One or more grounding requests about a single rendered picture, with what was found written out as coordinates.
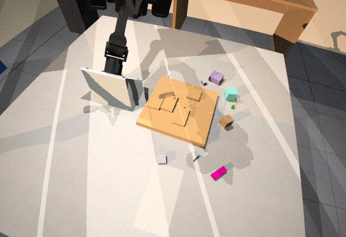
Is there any teal cube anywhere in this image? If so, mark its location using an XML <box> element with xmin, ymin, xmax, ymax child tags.
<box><xmin>224</xmin><ymin>87</ymin><xmax>238</xmax><ymax>100</ymax></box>

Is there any magenta rectangular block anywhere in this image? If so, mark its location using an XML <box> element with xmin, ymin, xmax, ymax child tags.
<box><xmin>211</xmin><ymin>166</ymin><xmax>227</xmax><ymax>180</ymax></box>

